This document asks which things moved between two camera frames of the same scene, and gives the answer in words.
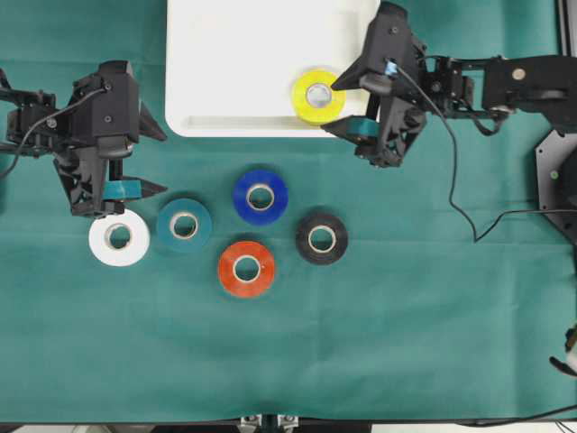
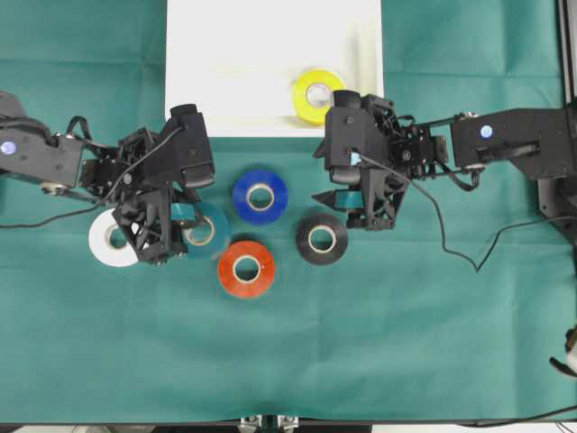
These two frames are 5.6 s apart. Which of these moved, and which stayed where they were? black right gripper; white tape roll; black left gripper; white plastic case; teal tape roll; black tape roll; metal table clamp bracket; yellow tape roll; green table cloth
Moved: teal tape roll; black left gripper; black right gripper
Stayed: metal table clamp bracket; green table cloth; white tape roll; black tape roll; white plastic case; yellow tape roll
